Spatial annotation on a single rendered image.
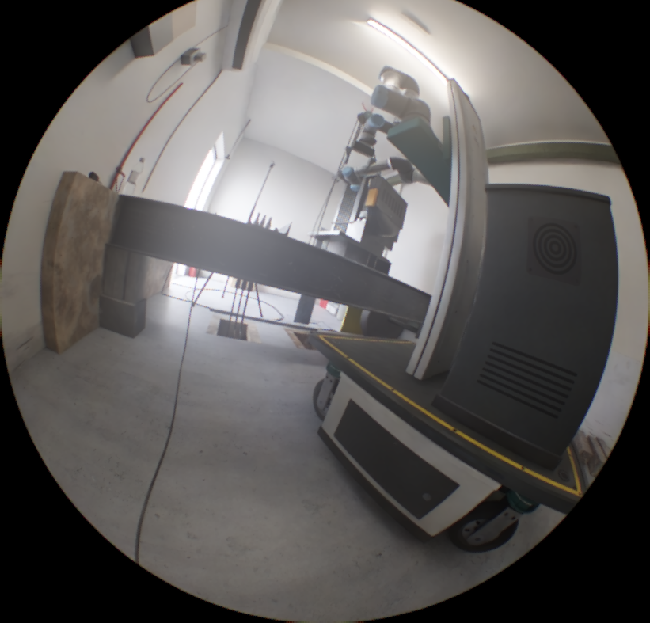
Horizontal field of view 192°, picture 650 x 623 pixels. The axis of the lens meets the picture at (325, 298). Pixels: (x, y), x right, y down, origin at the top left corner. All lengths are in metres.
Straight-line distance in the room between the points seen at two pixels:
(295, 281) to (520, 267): 0.93
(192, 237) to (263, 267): 0.38
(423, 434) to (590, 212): 0.55
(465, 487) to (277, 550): 0.37
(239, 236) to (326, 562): 1.15
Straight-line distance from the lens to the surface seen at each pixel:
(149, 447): 0.62
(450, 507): 0.47
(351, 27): 2.50
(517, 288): 0.42
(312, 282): 1.04
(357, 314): 2.35
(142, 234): 1.10
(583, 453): 1.67
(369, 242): 1.71
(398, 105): 0.93
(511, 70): 2.61
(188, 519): 0.53
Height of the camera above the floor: 0.50
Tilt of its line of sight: 4 degrees down
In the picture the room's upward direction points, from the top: 16 degrees clockwise
